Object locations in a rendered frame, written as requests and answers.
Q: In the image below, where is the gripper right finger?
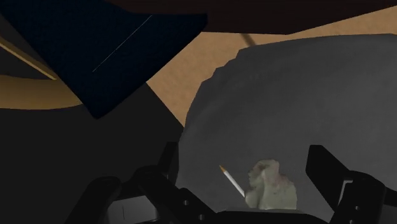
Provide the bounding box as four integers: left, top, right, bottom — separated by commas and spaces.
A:
305, 144, 397, 224

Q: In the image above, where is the white pencil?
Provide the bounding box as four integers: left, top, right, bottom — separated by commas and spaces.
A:
218, 164, 246, 199

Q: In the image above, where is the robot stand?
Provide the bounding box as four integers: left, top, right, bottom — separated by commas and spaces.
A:
0, 0, 209, 120

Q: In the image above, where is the pale green stone figure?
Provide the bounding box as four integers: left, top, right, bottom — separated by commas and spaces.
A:
244, 158, 298, 211

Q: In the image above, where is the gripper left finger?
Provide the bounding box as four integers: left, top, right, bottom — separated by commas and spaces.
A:
64, 141, 218, 224

